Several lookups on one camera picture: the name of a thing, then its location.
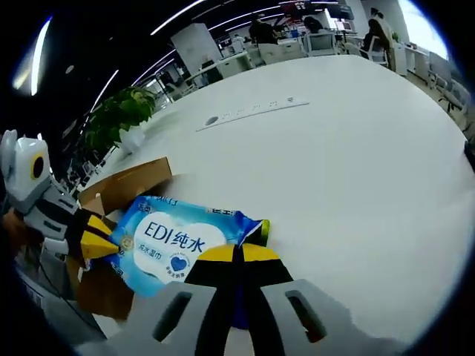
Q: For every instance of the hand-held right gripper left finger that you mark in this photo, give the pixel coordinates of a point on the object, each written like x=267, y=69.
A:
x=208, y=272

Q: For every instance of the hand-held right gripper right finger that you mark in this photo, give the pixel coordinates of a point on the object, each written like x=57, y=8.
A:
x=267, y=270

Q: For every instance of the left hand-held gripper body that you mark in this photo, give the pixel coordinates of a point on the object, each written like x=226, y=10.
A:
x=22, y=174

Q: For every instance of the blue wet wipes soft item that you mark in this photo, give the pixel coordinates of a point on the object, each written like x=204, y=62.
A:
x=167, y=237

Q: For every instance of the brown cardboard shoe box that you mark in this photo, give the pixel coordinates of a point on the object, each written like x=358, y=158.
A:
x=130, y=181

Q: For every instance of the person's left hand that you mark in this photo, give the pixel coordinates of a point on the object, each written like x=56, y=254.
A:
x=18, y=233

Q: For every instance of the green potted plant white pot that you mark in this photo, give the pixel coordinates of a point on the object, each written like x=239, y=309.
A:
x=115, y=115

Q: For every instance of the white office chair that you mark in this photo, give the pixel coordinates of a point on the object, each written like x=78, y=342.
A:
x=322, y=43

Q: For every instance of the black rounded object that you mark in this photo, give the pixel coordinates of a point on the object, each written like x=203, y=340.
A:
x=470, y=154

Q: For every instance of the red wall screen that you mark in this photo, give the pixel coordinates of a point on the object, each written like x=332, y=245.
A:
x=294, y=5

